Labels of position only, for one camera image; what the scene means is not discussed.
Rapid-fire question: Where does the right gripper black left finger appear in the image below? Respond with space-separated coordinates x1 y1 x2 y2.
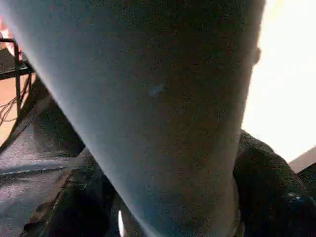
19 148 129 237

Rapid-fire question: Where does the white plastic table top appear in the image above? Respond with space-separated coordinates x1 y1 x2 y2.
240 0 316 173

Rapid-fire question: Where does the black folding stand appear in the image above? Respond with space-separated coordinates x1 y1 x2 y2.
0 37 37 119

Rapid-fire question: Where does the white plastic table leg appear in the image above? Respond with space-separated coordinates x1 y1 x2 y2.
0 0 267 237

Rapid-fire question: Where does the black work mat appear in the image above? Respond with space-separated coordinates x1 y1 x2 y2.
0 74 316 237

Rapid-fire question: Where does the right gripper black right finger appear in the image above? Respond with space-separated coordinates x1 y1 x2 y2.
232 130 316 237

